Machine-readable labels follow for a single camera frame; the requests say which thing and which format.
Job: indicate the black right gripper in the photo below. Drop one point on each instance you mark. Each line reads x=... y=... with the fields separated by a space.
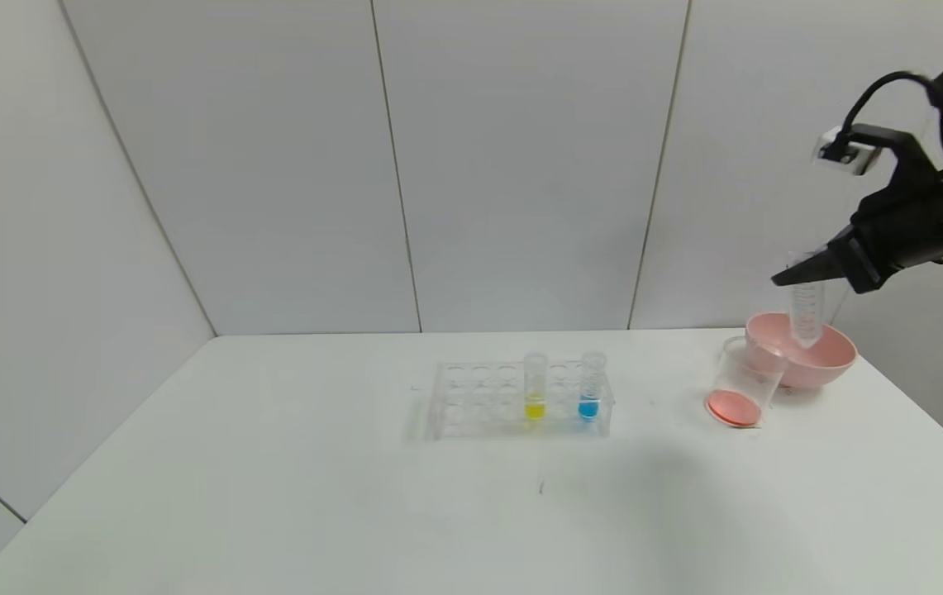
x=858 y=259

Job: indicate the test tube with red pigment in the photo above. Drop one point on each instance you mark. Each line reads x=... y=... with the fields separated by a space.
x=807 y=318

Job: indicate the test tube with blue pigment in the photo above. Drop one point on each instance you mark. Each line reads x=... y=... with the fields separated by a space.
x=592 y=384

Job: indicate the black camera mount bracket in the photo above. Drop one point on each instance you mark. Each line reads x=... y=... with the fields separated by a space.
x=909 y=161

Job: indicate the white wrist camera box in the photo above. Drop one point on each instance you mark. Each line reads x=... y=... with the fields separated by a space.
x=847 y=153

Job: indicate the pink bowl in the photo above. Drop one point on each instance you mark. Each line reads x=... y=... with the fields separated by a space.
x=839 y=355

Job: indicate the clear glass beaker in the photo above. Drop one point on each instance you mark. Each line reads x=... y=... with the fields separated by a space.
x=740 y=384

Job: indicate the clear plastic test tube rack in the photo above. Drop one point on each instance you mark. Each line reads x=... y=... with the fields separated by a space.
x=479 y=397

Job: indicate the test tube with yellow pigment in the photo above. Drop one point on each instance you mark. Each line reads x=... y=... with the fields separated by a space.
x=535 y=384

